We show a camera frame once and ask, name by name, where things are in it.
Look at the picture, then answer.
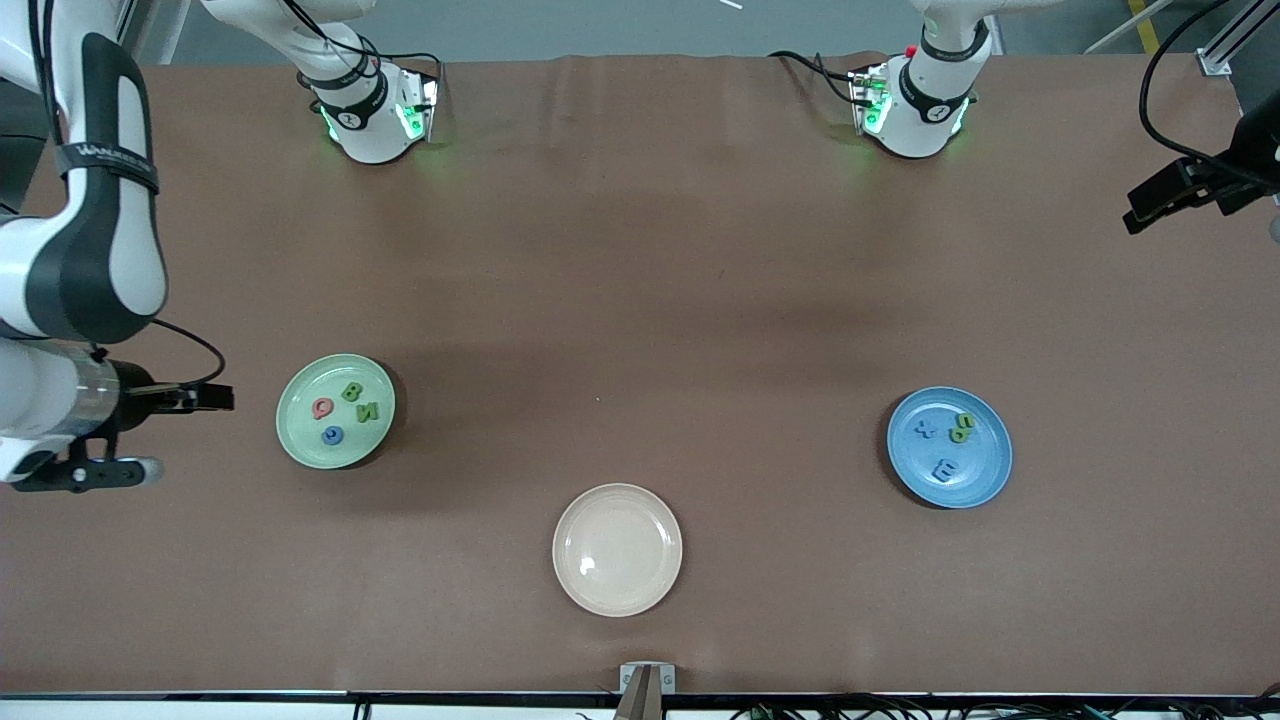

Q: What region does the light green plate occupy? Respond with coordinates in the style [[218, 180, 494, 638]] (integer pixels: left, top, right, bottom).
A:
[[276, 353, 397, 471]]

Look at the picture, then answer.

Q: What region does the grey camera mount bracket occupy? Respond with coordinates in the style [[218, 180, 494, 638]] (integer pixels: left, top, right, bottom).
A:
[[615, 662, 677, 720]]

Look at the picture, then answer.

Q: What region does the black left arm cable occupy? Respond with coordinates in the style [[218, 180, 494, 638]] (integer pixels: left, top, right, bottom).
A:
[[1138, 0, 1280, 191]]

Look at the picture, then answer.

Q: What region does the beige plate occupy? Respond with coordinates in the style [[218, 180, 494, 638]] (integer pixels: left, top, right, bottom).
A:
[[552, 483, 684, 618]]

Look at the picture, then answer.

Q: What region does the black base cable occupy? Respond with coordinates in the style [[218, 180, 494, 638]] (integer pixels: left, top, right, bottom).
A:
[[768, 50, 863, 106], [280, 0, 443, 66]]

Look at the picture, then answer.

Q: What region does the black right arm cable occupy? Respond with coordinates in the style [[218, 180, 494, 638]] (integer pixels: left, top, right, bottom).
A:
[[30, 0, 228, 393]]

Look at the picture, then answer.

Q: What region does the black right base cable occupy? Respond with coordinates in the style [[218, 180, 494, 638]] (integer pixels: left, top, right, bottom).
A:
[[280, 0, 443, 66]]

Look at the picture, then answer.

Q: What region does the black left base cable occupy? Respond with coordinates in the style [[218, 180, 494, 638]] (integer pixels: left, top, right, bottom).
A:
[[768, 50, 863, 106]]

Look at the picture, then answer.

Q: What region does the brown table cloth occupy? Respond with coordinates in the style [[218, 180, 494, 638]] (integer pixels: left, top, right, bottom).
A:
[[0, 52, 1280, 696]]

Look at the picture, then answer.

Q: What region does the aluminium frame profile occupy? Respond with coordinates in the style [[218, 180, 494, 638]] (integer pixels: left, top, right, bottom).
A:
[[1198, 0, 1280, 76]]

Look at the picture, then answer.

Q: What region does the blue plate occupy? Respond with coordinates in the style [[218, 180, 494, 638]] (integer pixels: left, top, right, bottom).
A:
[[886, 386, 1014, 510]]

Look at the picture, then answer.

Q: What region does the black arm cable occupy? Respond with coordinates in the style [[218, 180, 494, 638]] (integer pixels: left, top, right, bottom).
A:
[[1138, 0, 1280, 191], [30, 0, 228, 393]]

